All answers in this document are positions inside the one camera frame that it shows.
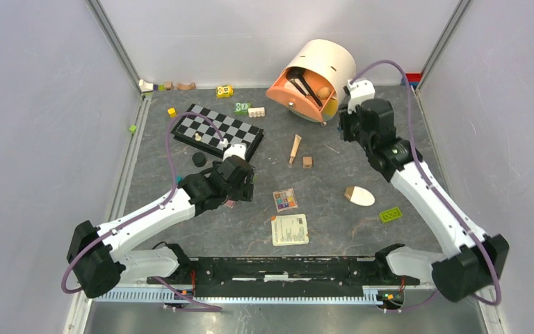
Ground small wooden block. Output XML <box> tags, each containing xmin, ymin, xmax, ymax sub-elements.
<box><xmin>163</xmin><ymin>81</ymin><xmax>174</xmax><ymax>90</ymax></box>

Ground green lego brick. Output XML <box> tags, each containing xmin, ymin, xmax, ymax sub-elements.
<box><xmin>379</xmin><ymin>207</ymin><xmax>403</xmax><ymax>223</ymax></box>

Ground black white checkerboard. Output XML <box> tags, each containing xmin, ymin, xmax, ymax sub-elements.
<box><xmin>170</xmin><ymin>104</ymin><xmax>264</xmax><ymax>161</ymax></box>

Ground orange top drawer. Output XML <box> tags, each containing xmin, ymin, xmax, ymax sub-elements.
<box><xmin>266</xmin><ymin>68</ymin><xmax>339</xmax><ymax>123</ymax></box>

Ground black round cap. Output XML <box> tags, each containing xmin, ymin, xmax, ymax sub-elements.
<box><xmin>192</xmin><ymin>152</ymin><xmax>207</xmax><ymax>168</ymax></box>

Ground white gold oval case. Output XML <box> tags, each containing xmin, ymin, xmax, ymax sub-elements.
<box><xmin>344</xmin><ymin>186</ymin><xmax>375</xmax><ymax>207</ymax></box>

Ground wooden arch block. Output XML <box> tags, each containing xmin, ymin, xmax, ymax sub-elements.
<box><xmin>175</xmin><ymin>82</ymin><xmax>196</xmax><ymax>90</ymax></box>

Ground green number block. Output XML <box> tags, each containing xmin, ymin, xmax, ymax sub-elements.
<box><xmin>234</xmin><ymin>102</ymin><xmax>252</xmax><ymax>115</ymax></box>

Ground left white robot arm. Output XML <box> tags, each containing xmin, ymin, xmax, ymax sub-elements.
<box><xmin>61</xmin><ymin>155</ymin><xmax>254</xmax><ymax>299</ymax></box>

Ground white corner bracket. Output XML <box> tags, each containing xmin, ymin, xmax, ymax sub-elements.
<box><xmin>138</xmin><ymin>79</ymin><xmax>155</xmax><ymax>93</ymax></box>

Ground wooden handled makeup tool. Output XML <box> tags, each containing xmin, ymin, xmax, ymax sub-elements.
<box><xmin>288</xmin><ymin>134</ymin><xmax>302</xmax><ymax>166</ymax></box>

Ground black tweezers with loop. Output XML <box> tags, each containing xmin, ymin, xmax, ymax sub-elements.
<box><xmin>288</xmin><ymin>78</ymin><xmax>309</xmax><ymax>96</ymax></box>

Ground yellow small cube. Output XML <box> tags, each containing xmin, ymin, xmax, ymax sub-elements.
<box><xmin>168</xmin><ymin>108</ymin><xmax>177</xmax><ymax>118</ymax></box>

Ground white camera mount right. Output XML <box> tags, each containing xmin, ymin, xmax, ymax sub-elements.
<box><xmin>346</xmin><ymin>79</ymin><xmax>375</xmax><ymax>114</ymax></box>

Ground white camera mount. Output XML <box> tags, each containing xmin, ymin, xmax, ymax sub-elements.
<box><xmin>346</xmin><ymin>79</ymin><xmax>375</xmax><ymax>114</ymax></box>
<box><xmin>218</xmin><ymin>138</ymin><xmax>247</xmax><ymax>161</ymax></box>

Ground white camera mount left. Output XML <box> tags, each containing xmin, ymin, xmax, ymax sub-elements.
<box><xmin>218</xmin><ymin>138</ymin><xmax>247</xmax><ymax>161</ymax></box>

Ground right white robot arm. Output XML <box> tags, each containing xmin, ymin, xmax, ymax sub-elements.
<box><xmin>339</xmin><ymin>98</ymin><xmax>510</xmax><ymax>305</ymax></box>

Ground white paper sachet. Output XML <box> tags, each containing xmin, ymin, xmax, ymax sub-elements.
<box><xmin>270</xmin><ymin>214</ymin><xmax>309</xmax><ymax>246</ymax></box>

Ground small orange sponge ball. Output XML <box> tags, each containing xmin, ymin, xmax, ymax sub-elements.
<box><xmin>316</xmin><ymin>86</ymin><xmax>332</xmax><ymax>100</ymax></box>

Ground red blue brick stack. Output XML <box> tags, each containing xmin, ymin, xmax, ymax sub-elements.
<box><xmin>406</xmin><ymin>72</ymin><xmax>422</xmax><ymax>88</ymax></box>

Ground yellow owl toy block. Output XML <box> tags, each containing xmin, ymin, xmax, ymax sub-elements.
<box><xmin>216</xmin><ymin>85</ymin><xmax>234</xmax><ymax>99</ymax></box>

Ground small wooden cube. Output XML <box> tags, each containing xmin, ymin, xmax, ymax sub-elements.
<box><xmin>302</xmin><ymin>156</ymin><xmax>314</xmax><ymax>169</ymax></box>

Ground cream round drawer cabinet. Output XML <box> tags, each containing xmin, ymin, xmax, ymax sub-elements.
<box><xmin>275</xmin><ymin>39</ymin><xmax>356</xmax><ymax>103</ymax></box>

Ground white lego brick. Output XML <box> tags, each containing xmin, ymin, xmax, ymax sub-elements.
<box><xmin>248</xmin><ymin>107</ymin><xmax>266</xmax><ymax>118</ymax></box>

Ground colourful eyeshadow palette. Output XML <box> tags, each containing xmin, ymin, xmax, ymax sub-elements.
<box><xmin>273</xmin><ymin>189</ymin><xmax>298</xmax><ymax>212</ymax></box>

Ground black makeup brush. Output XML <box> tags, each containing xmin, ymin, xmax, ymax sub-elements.
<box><xmin>286</xmin><ymin>67</ymin><xmax>323</xmax><ymax>107</ymax></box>

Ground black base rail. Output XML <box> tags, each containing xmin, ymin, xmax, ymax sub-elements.
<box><xmin>164</xmin><ymin>256</ymin><xmax>420</xmax><ymax>298</ymax></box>

